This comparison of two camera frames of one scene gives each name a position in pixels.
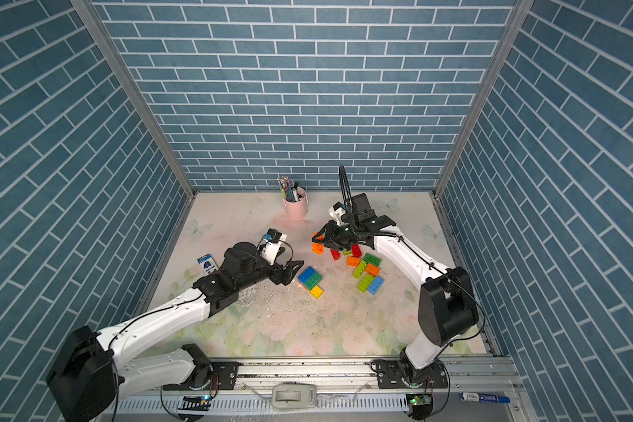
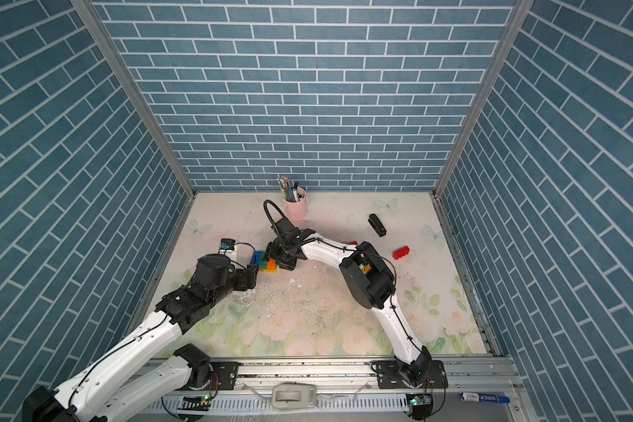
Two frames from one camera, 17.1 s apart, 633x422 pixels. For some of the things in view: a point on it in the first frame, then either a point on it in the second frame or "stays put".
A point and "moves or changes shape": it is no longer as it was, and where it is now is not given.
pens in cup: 289,192 stays put
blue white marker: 483,397 stays put
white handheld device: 294,395 stays put
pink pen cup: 296,210 stays put
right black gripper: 332,240 → 274,253
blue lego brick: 306,274 moves or changes shape
